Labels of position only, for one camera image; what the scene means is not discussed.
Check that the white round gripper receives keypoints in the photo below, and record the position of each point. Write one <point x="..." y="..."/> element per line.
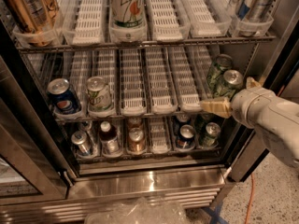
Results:
<point x="248" y="104"/>

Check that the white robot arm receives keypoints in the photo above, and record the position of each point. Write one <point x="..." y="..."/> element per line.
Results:
<point x="274" y="119"/>

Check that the green can bottom front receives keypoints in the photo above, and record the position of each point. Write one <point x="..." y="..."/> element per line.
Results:
<point x="210" y="135"/>

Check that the blue can bottom front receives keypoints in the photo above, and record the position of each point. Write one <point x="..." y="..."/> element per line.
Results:
<point x="185" y="138"/>

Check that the copper can bottom front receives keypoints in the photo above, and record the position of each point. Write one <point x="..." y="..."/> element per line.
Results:
<point x="136" y="140"/>

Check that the white 7up can top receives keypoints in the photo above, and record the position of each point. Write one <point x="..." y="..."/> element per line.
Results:
<point x="127" y="13"/>

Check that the stainless steel fridge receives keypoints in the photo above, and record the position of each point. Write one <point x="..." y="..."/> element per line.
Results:
<point x="152" y="81"/>

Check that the white green soda can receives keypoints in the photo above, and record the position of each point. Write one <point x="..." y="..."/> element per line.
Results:
<point x="99" y="96"/>

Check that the silver can bottom left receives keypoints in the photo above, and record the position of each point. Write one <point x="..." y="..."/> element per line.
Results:
<point x="81" y="140"/>

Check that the blue pepsi can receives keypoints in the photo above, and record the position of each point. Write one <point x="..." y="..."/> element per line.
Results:
<point x="63" y="96"/>

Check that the fridge glass door left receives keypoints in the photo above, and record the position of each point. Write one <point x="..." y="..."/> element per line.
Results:
<point x="31" y="141"/>

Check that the gold can top shelf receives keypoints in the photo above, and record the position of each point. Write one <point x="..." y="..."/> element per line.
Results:
<point x="35" y="18"/>

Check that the blue tape cross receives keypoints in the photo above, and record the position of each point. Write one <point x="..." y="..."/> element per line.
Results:
<point x="215" y="215"/>

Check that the dark bottle white cap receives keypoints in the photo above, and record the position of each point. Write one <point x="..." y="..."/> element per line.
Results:
<point x="108" y="137"/>

